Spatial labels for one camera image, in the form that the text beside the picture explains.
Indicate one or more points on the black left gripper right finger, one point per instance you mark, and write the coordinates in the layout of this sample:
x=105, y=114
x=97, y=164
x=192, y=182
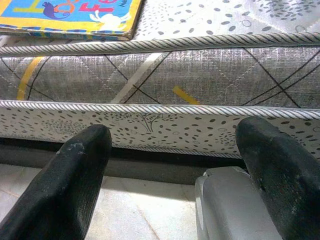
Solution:
x=287, y=187

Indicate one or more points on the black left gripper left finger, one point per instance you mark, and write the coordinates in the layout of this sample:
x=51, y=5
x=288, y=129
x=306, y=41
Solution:
x=62, y=187

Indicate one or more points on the colourful children's board book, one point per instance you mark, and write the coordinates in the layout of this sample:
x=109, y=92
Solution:
x=62, y=15

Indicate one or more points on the grey robot left leg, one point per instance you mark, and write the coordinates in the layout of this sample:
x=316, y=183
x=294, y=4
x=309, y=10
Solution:
x=230, y=207

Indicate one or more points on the dotted mattress base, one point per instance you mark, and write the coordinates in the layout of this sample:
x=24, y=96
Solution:
x=175, y=130

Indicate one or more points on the grey patterned mattress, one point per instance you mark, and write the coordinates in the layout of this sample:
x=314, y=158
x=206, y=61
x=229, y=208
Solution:
x=200, y=75

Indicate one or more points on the wooden bed frame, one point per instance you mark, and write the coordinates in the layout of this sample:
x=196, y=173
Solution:
x=150, y=165

